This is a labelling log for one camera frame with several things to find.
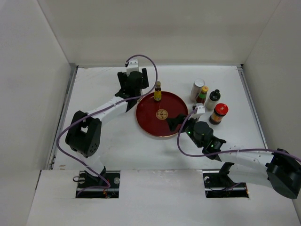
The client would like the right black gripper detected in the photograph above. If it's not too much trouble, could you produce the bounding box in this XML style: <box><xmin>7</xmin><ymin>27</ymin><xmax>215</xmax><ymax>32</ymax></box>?
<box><xmin>166</xmin><ymin>113</ymin><xmax>203</xmax><ymax>148</ymax></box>

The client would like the small yellow label sauce bottle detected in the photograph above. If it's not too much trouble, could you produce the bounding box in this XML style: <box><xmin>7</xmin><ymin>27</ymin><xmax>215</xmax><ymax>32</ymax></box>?
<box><xmin>154</xmin><ymin>81</ymin><xmax>162</xmax><ymax>101</ymax></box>

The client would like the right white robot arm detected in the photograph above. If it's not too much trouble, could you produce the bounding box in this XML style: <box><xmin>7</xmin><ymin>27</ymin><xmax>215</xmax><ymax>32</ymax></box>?
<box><xmin>166</xmin><ymin>114</ymin><xmax>301</xmax><ymax>200</ymax></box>

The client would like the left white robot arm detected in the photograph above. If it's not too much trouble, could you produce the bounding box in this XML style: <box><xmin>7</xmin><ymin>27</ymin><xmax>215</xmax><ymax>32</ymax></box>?
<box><xmin>65</xmin><ymin>68</ymin><xmax>149</xmax><ymax>188</ymax></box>

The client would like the red round tray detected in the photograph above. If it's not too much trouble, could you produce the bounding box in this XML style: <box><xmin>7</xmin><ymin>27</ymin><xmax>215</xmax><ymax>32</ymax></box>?
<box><xmin>135</xmin><ymin>91</ymin><xmax>188</xmax><ymax>137</ymax></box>

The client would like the yellow cap chili sauce bottle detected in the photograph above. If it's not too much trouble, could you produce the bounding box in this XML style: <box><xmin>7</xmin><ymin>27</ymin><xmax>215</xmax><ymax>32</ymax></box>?
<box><xmin>196</xmin><ymin>86</ymin><xmax>208</xmax><ymax>104</ymax></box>

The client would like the white bottle black cap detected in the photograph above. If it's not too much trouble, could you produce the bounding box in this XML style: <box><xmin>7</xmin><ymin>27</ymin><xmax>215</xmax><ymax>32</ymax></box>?
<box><xmin>205</xmin><ymin>89</ymin><xmax>221</xmax><ymax>111</ymax></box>

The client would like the silver lid tall canister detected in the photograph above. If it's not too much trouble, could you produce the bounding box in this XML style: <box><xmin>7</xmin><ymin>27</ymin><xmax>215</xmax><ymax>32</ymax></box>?
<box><xmin>190</xmin><ymin>79</ymin><xmax>205</xmax><ymax>102</ymax></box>

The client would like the red lid sauce jar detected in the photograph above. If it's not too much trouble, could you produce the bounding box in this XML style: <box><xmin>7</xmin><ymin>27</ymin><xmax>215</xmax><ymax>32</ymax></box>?
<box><xmin>209</xmin><ymin>103</ymin><xmax>229</xmax><ymax>125</ymax></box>

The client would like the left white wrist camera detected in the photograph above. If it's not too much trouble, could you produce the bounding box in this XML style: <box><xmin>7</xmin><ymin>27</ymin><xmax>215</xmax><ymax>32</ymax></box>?
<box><xmin>125</xmin><ymin>59</ymin><xmax>139</xmax><ymax>76</ymax></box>

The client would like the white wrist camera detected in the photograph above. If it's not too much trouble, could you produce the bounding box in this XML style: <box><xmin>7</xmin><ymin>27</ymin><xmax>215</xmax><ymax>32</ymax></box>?
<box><xmin>191</xmin><ymin>103</ymin><xmax>205</xmax><ymax>119</ymax></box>
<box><xmin>125</xmin><ymin>59</ymin><xmax>139</xmax><ymax>76</ymax></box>

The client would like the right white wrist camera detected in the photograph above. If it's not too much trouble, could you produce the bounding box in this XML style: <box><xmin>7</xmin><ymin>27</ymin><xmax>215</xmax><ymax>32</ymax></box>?
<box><xmin>191</xmin><ymin>103</ymin><xmax>205</xmax><ymax>119</ymax></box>

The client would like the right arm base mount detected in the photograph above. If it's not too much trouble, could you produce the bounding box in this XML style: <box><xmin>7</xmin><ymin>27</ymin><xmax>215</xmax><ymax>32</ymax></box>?
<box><xmin>203</xmin><ymin>162</ymin><xmax>249</xmax><ymax>198</ymax></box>

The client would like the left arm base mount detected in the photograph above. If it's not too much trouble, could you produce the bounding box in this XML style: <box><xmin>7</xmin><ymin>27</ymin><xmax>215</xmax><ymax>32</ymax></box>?
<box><xmin>72</xmin><ymin>168</ymin><xmax>121</xmax><ymax>199</ymax></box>

